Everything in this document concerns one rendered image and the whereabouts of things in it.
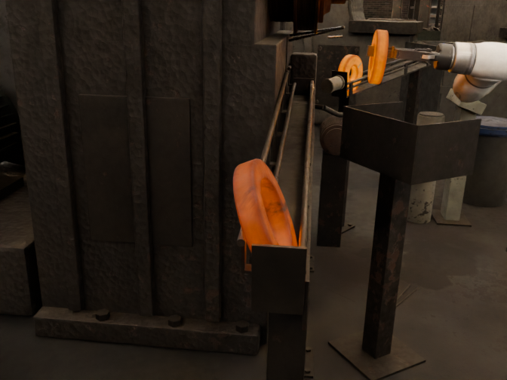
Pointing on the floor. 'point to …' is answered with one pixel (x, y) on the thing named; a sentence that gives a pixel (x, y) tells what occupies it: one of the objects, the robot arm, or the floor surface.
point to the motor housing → (331, 184)
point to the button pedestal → (450, 200)
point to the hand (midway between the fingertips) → (379, 51)
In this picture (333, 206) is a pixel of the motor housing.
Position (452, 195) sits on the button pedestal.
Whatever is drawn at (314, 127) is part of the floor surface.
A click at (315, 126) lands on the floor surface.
